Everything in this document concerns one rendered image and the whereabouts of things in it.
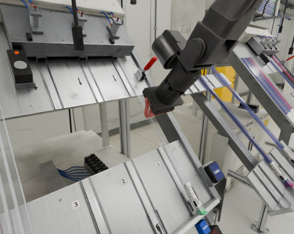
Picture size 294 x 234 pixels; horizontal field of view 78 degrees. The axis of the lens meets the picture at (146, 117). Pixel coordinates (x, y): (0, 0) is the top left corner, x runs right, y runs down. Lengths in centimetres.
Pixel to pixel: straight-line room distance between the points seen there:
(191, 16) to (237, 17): 119
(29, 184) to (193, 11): 140
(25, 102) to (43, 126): 180
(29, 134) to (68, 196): 191
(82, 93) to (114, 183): 25
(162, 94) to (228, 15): 20
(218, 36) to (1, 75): 47
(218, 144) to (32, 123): 192
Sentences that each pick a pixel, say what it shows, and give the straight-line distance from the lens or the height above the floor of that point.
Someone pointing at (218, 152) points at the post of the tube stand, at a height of 74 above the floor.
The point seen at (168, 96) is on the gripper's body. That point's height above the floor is 101.
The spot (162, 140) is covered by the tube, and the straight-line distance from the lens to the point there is 50.
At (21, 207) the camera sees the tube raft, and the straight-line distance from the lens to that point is 41.
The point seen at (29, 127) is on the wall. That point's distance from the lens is 228.
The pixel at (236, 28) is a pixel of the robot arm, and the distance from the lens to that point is 35.
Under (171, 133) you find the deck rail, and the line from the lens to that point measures 60.
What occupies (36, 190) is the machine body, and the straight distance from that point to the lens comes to 85.
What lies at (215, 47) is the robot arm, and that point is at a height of 112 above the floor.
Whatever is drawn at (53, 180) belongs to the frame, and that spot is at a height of 66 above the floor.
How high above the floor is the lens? 111
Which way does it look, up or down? 19 degrees down
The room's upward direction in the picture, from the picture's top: straight up
